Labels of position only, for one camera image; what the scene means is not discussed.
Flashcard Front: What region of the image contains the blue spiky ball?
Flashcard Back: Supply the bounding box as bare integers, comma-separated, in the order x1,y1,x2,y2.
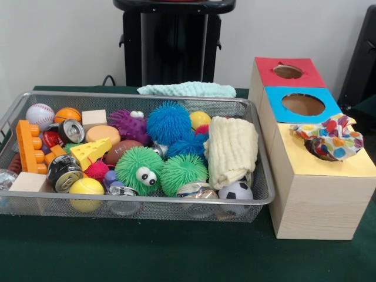
146,101,193,146

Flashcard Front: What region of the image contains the dark green tablecloth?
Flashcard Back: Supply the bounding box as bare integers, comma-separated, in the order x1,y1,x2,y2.
0,85,376,282

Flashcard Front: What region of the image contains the white baseball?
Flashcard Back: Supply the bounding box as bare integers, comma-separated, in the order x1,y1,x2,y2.
25,104,55,131

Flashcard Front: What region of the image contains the orange toy building block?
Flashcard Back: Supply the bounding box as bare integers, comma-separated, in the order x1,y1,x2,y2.
16,120,48,175

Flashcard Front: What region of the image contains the small soccer ball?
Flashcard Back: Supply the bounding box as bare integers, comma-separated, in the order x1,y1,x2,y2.
219,181,254,202

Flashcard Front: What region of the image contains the wooden box with three holes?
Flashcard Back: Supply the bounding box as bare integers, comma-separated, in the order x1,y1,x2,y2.
249,57,376,240

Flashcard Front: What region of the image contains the yellow tennis ball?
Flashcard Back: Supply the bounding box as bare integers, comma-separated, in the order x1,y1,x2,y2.
69,178,105,212

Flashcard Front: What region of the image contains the silver drink can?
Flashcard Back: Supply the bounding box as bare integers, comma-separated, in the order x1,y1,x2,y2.
47,155,83,193

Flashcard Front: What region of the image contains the yellow toy cheese wedge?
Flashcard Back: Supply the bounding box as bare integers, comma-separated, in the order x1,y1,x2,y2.
69,138,112,172

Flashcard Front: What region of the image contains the white polka dot cloth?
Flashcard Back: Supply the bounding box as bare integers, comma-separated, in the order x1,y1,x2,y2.
291,113,365,161

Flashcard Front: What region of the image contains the green spiky ball with face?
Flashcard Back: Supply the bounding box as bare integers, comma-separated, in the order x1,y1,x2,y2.
115,147,164,196

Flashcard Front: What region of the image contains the black chair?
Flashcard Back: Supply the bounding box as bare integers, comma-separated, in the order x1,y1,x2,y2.
338,6,376,118

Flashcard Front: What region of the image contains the clear mesh bin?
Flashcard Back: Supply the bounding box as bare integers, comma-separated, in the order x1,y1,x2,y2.
0,91,277,222

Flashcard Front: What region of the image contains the cream waffle cloth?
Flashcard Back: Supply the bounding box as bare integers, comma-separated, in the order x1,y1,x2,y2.
206,116,259,190

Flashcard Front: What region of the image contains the mint green cloth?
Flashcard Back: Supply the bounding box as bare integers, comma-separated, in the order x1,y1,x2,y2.
137,81,237,99

